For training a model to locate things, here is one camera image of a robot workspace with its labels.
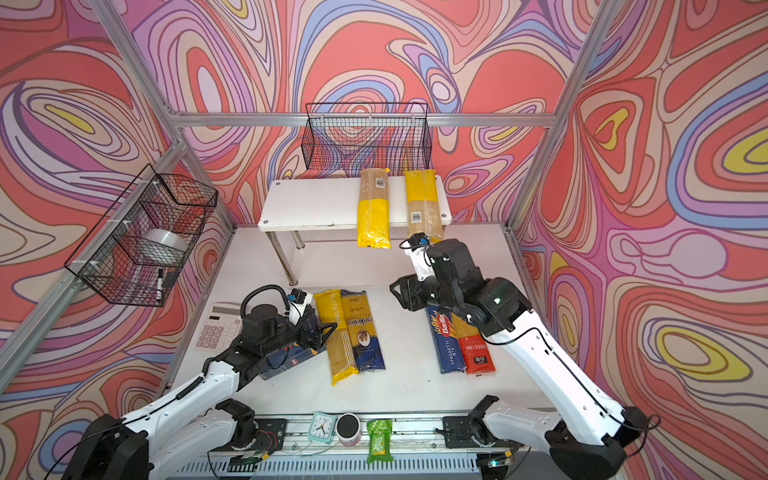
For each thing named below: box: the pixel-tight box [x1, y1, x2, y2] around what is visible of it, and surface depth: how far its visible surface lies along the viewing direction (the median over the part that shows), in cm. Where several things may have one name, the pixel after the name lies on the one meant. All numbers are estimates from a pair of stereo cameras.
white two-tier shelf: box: [258, 175, 452, 286], surface depth 78 cm
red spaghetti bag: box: [451, 313, 496, 375], surface depth 87 cm
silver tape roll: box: [143, 228, 188, 252], surface depth 75 cm
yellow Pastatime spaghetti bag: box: [314, 289, 359, 386], surface depth 86 cm
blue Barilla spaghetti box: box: [425, 306, 466, 374], surface depth 88 cm
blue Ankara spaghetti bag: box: [341, 289, 386, 373], surface depth 90 cm
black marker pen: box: [157, 268, 163, 302], surface depth 74 cm
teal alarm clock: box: [308, 411, 337, 445], surface depth 75 cm
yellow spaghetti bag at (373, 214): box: [357, 168, 391, 249], surface depth 75 cm
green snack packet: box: [366, 418, 394, 465], surface depth 73 cm
